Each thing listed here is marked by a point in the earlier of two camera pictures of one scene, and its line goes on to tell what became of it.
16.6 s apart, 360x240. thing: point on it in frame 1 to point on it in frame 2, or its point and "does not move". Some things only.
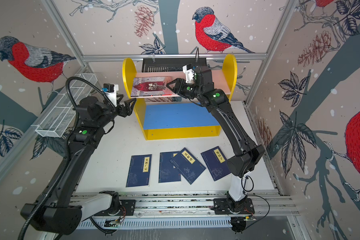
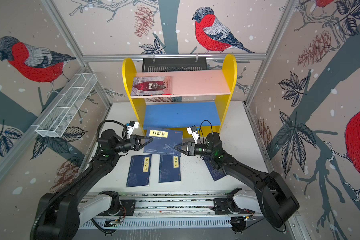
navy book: (167, 171) does not move
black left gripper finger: (121, 96) to (142, 145)
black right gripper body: (188, 91) to (201, 149)
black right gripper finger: (177, 81) to (181, 145)
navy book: (188, 166) to (164, 141)
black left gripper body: (120, 110) to (130, 144)
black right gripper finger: (176, 87) to (184, 152)
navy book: (216, 162) does not move
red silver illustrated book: (151, 86) does not move
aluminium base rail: (192, 211) does not move
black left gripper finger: (129, 108) to (152, 139)
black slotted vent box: (176, 64) does not move
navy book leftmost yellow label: (139, 171) does not move
